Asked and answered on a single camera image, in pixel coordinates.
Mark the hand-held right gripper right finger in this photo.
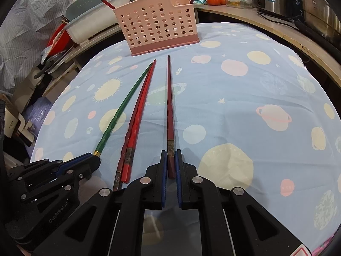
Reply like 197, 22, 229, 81
175, 150, 312, 256

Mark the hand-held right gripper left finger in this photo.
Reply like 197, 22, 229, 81
30, 151, 169, 256

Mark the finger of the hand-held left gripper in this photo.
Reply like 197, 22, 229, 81
21, 155, 102, 203
8, 153, 94, 184

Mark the dark red chopstick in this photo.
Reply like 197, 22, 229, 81
113, 62, 155, 192

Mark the bright red chopstick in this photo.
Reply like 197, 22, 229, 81
120, 59, 157, 184
92, 0, 117, 10

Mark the pink perforated utensil basket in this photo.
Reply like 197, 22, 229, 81
112, 0, 200, 57

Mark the purple plastic bag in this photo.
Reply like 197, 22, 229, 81
22, 96, 54, 150

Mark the light blue planet tablecloth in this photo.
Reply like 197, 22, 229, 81
29, 22, 341, 256

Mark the glass pot lid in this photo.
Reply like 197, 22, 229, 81
33, 50, 73, 81

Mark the red plastic bowl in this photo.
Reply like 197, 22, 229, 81
47, 22, 72, 57

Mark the grey plastic sheet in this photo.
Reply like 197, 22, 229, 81
0, 0, 78, 92

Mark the grey-blue dish drainer bin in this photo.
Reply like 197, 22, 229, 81
65, 0, 134, 45

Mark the clear food container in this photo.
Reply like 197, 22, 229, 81
225, 0, 254, 9

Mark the stainless steel steamer pot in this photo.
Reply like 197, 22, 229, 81
291, 0, 338, 45

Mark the black power cable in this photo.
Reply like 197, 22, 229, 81
257, 8, 305, 22

